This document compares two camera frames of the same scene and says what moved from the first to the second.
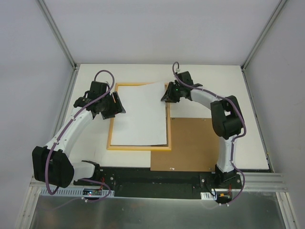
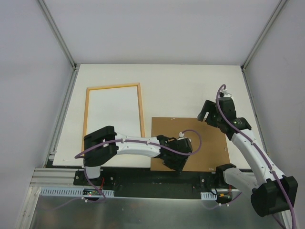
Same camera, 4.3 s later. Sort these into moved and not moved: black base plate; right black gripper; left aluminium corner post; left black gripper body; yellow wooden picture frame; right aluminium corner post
Moved: right black gripper; left black gripper body; yellow wooden picture frame
Not moved: right aluminium corner post; black base plate; left aluminium corner post
